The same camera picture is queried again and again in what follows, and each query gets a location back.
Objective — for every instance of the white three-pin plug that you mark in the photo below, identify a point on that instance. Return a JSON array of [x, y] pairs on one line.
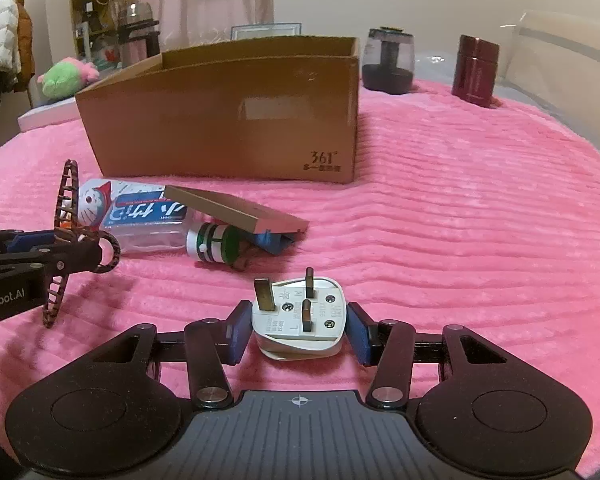
[[325, 317]]

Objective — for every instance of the pink ribbed blanket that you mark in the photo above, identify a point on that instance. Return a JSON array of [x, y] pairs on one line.
[[455, 210]]

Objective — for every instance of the brown cardboard box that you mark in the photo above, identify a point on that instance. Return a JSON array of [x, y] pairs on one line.
[[230, 120]]

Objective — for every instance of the clear blue-label dental floss box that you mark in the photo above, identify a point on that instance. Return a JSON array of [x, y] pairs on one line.
[[150, 212]]

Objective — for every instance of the brown translucent hair clip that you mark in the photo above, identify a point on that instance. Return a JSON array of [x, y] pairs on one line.
[[62, 195]]

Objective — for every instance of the cluttered shelf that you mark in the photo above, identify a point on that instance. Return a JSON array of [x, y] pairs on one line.
[[95, 5]]

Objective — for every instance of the orange jacket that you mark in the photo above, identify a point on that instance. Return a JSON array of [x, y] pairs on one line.
[[26, 45]]

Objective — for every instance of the red-hooded blue cat figurine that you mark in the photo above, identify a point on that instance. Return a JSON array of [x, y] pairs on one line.
[[92, 207]]

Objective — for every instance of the green and pink plush toy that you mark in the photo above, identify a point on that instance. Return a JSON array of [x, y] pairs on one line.
[[62, 77]]

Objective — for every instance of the green and white small spool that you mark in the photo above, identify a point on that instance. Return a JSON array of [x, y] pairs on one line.
[[212, 245]]

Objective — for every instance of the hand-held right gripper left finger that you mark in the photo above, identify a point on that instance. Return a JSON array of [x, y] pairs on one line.
[[239, 332]]

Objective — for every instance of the gold square wall panel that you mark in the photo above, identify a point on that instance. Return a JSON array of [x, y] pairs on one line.
[[230, 207]]

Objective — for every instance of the silver picture frame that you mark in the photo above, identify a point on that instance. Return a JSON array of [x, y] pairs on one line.
[[265, 30]]

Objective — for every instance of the pink bottle with black frame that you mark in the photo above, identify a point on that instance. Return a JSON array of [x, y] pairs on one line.
[[137, 40]]

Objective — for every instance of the white flat box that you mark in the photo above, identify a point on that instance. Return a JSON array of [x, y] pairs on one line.
[[45, 115]]

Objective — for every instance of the dark red cylindrical container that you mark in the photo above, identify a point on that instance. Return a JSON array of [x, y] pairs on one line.
[[475, 72]]

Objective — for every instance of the dark glass jar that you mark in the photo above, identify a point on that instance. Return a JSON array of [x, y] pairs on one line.
[[387, 65]]

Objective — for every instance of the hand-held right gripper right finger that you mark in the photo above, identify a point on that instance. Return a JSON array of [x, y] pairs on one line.
[[359, 335]]

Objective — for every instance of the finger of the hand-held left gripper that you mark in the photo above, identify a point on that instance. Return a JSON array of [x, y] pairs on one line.
[[27, 242], [80, 255]]

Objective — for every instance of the white puffer jacket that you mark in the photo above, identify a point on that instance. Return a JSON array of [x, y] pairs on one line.
[[6, 25]]

